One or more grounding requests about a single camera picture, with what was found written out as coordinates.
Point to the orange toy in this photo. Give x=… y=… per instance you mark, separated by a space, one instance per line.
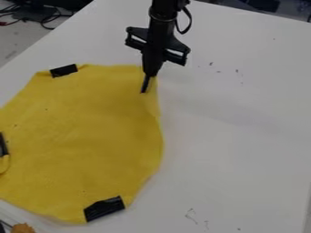
x=22 y=228

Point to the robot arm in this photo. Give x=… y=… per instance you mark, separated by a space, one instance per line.
x=163 y=8

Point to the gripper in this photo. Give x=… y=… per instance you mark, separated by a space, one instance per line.
x=155 y=45

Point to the yellow cloth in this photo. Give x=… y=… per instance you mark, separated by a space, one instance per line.
x=81 y=136

